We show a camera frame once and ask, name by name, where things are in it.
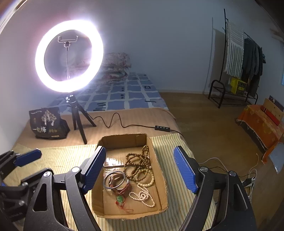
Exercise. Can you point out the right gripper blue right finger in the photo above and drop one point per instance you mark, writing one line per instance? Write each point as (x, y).
(234, 210)

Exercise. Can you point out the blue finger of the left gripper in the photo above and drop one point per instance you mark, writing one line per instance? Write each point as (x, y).
(27, 158)
(33, 180)

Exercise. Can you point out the white knitted towel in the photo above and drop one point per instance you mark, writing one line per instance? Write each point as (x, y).
(235, 50)

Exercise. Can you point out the white ring light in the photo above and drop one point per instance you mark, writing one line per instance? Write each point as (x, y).
(53, 60)

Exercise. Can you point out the phone holder clip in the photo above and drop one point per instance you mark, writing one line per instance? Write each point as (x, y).
(67, 42)

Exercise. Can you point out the blue patterned bed sheet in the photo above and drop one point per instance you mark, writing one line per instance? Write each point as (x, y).
(136, 91)

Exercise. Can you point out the yellow crate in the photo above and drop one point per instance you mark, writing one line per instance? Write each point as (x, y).
(238, 87)

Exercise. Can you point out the red leather watch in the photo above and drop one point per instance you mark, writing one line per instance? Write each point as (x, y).
(119, 183)

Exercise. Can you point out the black snack bag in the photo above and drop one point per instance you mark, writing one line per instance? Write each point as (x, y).
(46, 123)

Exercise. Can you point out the cardboard box tray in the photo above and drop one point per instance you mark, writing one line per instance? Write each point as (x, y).
(135, 157)

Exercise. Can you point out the black clothes rack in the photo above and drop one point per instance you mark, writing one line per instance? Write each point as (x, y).
(220, 90)

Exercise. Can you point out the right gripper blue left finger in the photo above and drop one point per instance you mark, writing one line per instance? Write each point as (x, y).
(46, 212)

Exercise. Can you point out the dark hanging clothes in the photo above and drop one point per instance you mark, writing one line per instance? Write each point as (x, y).
(252, 68)

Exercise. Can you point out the orange covered box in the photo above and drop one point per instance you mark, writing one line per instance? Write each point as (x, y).
(265, 129)

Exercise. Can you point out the wooden red box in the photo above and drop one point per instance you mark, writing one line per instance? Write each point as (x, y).
(273, 109)

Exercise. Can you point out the folded floral quilt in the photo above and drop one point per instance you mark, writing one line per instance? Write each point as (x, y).
(115, 67)

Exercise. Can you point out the yellow striped cloth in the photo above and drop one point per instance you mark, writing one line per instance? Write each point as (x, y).
(180, 198)

